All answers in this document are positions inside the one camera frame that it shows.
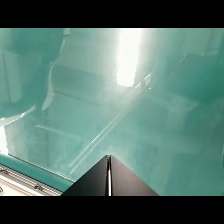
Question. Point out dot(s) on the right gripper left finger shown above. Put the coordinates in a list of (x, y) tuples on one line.
[(95, 181)]

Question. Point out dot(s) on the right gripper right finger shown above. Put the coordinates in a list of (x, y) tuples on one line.
[(125, 181)]

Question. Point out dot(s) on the silver frame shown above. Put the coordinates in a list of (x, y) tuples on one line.
[(20, 184)]

